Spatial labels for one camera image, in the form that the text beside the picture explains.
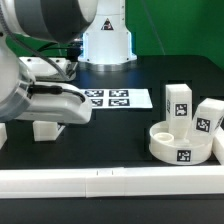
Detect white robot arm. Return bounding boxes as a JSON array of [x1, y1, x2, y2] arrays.
[[0, 0, 100, 124]]

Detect white round stool seat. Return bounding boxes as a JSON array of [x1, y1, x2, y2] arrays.
[[149, 121, 212, 166]]

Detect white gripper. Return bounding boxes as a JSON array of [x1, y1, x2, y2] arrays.
[[18, 57, 92, 124]]

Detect white marker tag sheet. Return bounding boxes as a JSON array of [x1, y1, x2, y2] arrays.
[[82, 88, 153, 109]]

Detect white U-shaped fence frame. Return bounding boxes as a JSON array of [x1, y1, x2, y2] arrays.
[[0, 122, 224, 200]]

